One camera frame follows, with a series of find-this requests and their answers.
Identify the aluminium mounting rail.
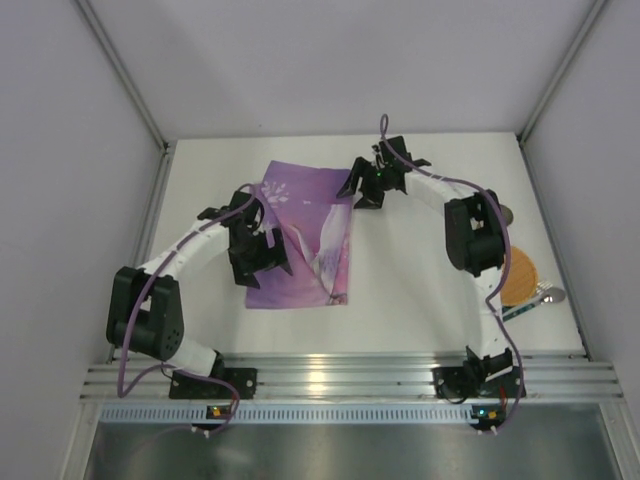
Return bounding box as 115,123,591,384
79,352,624,404

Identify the round wooden plate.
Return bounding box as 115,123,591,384
500,246,538,307

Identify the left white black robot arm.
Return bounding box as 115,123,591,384
106,189,292,377

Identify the purple printed placemat cloth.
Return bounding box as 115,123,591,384
245,161,353,310

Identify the slotted grey cable duct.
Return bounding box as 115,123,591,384
100,403,504,425

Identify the teal handled fork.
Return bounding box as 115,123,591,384
503,281,553,313

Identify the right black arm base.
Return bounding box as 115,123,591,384
432,367,521,403

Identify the metal cup with brown sleeve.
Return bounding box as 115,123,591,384
500,204,514,226

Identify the teal handled spoon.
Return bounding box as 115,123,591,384
503,287,566,321

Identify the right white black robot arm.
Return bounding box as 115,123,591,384
336,136,514,383

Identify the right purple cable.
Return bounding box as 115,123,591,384
377,113,524,434

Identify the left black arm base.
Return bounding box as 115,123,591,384
168,368,258,400

